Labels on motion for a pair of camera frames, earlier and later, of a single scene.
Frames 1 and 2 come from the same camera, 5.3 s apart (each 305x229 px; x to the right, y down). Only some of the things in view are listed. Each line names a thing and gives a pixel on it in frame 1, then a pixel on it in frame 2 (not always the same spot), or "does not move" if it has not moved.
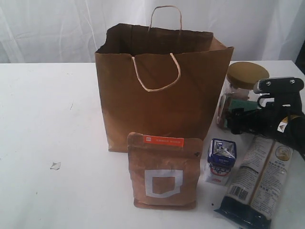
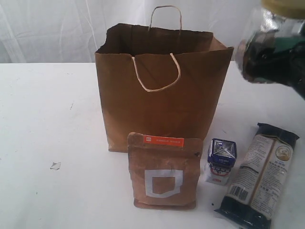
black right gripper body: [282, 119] -> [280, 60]
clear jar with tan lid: [241, 77] -> [266, 55]
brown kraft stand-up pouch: [164, 171] does not move
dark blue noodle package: [258, 187] does not move
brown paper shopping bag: [160, 79] does not move
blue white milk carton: [222, 155] does not move
